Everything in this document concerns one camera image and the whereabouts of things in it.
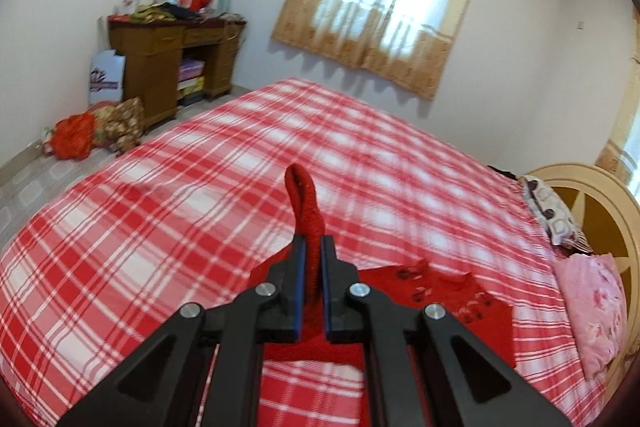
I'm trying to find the beige patterned window curtain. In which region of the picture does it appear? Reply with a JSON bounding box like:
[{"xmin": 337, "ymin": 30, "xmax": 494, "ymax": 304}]
[{"xmin": 271, "ymin": 0, "xmax": 488, "ymax": 102}]

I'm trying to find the yellow flat box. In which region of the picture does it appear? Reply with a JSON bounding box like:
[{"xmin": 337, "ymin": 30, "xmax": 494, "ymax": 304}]
[{"xmin": 177, "ymin": 77, "xmax": 206, "ymax": 100}]

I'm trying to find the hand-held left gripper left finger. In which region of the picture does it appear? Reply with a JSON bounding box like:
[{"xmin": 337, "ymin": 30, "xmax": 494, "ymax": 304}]
[{"xmin": 57, "ymin": 234, "xmax": 307, "ymax": 427}]

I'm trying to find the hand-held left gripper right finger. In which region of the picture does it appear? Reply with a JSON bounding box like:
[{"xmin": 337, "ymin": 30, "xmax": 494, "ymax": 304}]
[{"xmin": 321, "ymin": 235, "xmax": 573, "ymax": 427}]

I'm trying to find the purple flat box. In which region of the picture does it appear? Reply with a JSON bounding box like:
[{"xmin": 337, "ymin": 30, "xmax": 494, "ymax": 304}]
[{"xmin": 179, "ymin": 59, "xmax": 206, "ymax": 82}]

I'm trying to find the beige sheer door curtain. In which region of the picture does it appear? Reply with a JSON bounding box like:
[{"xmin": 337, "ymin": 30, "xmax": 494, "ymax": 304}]
[{"xmin": 595, "ymin": 7, "xmax": 640, "ymax": 188}]

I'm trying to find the pink pillow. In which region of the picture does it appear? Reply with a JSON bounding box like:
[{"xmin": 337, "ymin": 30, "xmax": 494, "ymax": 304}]
[{"xmin": 552, "ymin": 253, "xmax": 628, "ymax": 380}]

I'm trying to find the pile of mixed clothes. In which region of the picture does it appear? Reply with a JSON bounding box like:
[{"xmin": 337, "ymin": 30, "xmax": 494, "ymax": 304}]
[{"xmin": 132, "ymin": 2, "xmax": 201, "ymax": 24}]

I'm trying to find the brown wooden desk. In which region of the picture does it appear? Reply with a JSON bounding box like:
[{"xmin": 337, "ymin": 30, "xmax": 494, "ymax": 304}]
[{"xmin": 107, "ymin": 17, "xmax": 248, "ymax": 128}]

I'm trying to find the bed with red plaid sheet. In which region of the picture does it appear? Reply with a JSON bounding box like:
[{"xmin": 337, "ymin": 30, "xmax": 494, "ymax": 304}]
[{"xmin": 0, "ymin": 77, "xmax": 608, "ymax": 427}]

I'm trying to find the white and brown patterned pillow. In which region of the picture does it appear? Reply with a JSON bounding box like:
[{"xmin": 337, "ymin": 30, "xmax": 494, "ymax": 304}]
[{"xmin": 520, "ymin": 175, "xmax": 593, "ymax": 253}]

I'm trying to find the cream and brown headboard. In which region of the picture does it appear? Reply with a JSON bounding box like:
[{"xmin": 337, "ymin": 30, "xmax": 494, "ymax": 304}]
[{"xmin": 522, "ymin": 163, "xmax": 640, "ymax": 388}]

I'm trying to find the white paper bag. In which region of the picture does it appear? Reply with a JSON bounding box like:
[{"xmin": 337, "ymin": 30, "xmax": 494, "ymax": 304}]
[{"xmin": 89, "ymin": 49, "xmax": 126, "ymax": 106}]

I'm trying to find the brown floral cloth bag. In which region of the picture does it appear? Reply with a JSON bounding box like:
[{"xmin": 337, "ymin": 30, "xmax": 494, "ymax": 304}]
[{"xmin": 90, "ymin": 98, "xmax": 146, "ymax": 158}]

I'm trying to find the red cloth bundle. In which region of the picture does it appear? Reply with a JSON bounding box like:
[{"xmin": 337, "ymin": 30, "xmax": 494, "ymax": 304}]
[{"xmin": 52, "ymin": 113, "xmax": 97, "ymax": 160}]

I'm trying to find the red knit sweater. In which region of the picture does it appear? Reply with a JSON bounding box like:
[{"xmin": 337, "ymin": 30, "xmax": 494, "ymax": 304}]
[{"xmin": 248, "ymin": 163, "xmax": 516, "ymax": 370}]

